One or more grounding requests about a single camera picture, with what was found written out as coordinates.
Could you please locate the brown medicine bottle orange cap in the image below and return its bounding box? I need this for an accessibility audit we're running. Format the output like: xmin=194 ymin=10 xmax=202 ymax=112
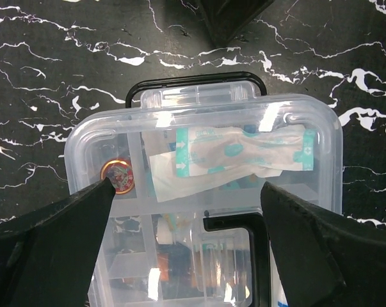
xmin=158 ymin=246 xmax=250 ymax=292

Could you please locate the white gauze packet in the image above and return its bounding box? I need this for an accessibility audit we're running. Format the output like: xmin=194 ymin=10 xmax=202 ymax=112
xmin=149 ymin=125 xmax=316 ymax=202

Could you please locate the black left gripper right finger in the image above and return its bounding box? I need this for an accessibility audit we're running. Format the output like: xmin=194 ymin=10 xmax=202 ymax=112
xmin=261 ymin=182 xmax=386 ymax=306

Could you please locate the clear plastic box lid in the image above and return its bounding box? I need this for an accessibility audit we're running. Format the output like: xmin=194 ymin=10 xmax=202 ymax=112
xmin=64 ymin=74 xmax=342 ymax=306

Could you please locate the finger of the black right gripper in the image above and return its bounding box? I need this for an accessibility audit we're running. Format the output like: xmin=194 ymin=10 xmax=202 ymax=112
xmin=165 ymin=0 xmax=277 ymax=47

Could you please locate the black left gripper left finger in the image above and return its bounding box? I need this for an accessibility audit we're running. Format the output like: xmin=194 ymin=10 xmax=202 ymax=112
xmin=0 ymin=179 xmax=114 ymax=306

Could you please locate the clear plastic storage box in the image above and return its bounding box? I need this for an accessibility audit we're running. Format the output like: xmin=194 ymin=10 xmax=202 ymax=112
xmin=125 ymin=71 xmax=268 ymax=109

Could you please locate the clear divided tray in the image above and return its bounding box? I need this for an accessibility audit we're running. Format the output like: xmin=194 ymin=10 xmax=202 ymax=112
xmin=89 ymin=130 xmax=272 ymax=306

